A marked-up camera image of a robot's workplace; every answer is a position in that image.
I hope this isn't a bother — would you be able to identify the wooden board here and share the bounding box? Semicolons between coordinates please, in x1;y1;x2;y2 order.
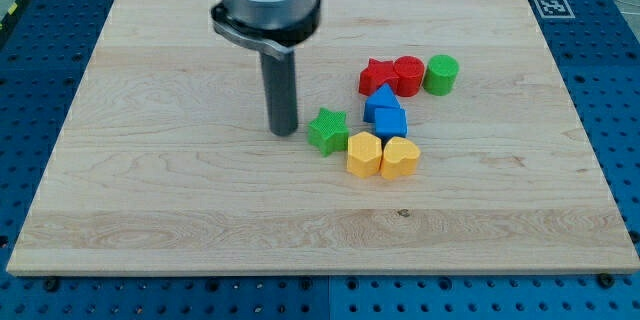
7;0;639;276

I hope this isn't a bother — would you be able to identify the green star block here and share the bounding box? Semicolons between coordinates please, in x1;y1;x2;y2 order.
307;107;349;157

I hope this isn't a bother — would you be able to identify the yellow hexagon block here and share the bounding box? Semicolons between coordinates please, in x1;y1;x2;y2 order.
346;131;383;178

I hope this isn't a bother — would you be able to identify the blue cube block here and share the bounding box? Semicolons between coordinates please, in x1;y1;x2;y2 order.
374;108;408;141

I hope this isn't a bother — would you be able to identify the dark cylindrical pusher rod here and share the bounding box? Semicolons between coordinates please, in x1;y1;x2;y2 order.
260;52;298;137

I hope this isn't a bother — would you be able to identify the blue pentagon block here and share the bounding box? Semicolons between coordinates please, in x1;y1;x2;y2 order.
363;84;401;123

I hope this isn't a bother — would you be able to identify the yellow heart block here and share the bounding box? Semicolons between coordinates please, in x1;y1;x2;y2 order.
380;137;421;180

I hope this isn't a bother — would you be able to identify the red star block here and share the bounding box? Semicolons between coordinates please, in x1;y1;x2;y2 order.
358;58;400;96

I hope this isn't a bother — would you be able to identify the red cylinder block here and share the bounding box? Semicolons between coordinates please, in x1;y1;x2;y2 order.
393;56;425;97

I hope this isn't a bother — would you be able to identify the green cylinder block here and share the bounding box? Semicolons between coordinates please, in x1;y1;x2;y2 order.
423;54;460;96

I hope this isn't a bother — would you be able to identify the white fiducial marker tag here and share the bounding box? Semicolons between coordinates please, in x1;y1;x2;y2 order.
533;0;575;19

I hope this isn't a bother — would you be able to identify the black bolt front left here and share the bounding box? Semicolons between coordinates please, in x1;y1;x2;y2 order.
43;277;60;293

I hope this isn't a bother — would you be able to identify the black bolt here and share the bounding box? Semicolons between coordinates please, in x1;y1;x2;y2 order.
597;273;615;289
43;277;60;293

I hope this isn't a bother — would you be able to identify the black bolt front right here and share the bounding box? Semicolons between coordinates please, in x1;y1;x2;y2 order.
597;273;615;289

